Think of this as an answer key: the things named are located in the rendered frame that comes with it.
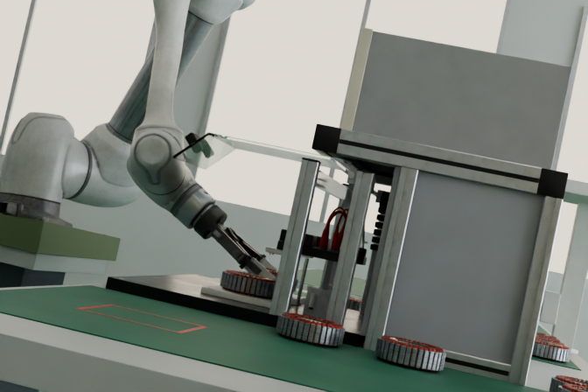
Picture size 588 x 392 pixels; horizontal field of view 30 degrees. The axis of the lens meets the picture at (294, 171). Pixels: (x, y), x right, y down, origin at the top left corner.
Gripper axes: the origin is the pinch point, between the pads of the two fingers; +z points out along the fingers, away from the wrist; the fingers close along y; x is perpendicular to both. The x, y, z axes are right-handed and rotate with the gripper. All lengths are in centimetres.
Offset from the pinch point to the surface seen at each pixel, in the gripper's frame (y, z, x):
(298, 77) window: 447, -131, -47
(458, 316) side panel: -45, 35, -23
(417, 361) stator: -62, 34, -14
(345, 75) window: 447, -109, -67
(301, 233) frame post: -44.5, 4.7, -15.4
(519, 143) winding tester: -35, 22, -53
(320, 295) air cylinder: -27.9, 13.0, -7.7
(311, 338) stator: -61, 19, -5
